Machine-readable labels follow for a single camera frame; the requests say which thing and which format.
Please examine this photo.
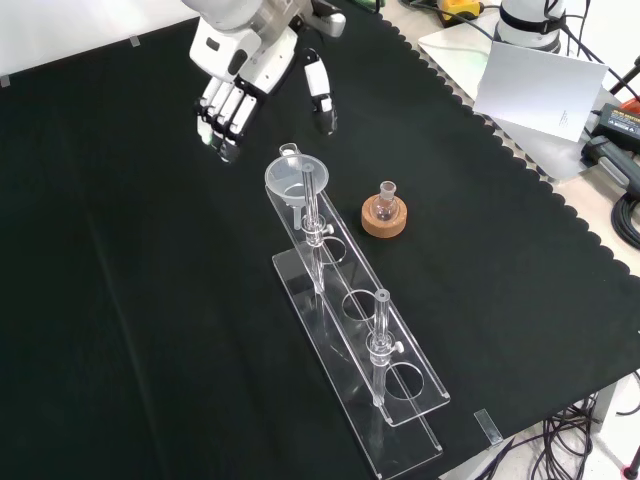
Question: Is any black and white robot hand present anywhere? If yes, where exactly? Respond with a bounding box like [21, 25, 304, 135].
[188, 18, 340, 165]

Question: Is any translucent plastic funnel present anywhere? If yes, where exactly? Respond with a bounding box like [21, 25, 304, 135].
[264, 154, 330, 231]

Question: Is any clear acrylic funnel stand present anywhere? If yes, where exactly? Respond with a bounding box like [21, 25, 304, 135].
[264, 158, 451, 480]

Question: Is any small round-bottom glass flask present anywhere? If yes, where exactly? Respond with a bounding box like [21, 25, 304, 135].
[373, 180, 400, 224]

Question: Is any yellow stop button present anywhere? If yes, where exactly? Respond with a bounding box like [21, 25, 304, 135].
[438, 0, 485, 27]

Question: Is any black bench cloth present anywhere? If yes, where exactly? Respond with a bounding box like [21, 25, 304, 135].
[0, 0, 640, 480]

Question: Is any pale white board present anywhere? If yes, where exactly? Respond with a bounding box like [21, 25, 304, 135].
[472, 40, 610, 145]

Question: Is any grey and black plug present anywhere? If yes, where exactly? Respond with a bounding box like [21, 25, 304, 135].
[581, 135, 640, 194]

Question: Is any black tripod leg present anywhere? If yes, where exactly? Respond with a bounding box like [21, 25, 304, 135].
[607, 52, 640, 99]

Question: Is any black power adapter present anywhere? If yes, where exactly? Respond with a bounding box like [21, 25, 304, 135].
[597, 101, 640, 147]

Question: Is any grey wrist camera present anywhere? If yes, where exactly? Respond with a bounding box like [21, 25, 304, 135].
[299, 0, 347, 39]

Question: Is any brown cork ring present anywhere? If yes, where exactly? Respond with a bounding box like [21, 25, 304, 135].
[360, 195, 410, 239]

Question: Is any coiled black cable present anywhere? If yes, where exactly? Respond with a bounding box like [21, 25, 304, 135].
[612, 192, 640, 251]

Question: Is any black cable bundle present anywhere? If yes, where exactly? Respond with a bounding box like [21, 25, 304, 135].
[482, 394, 640, 480]

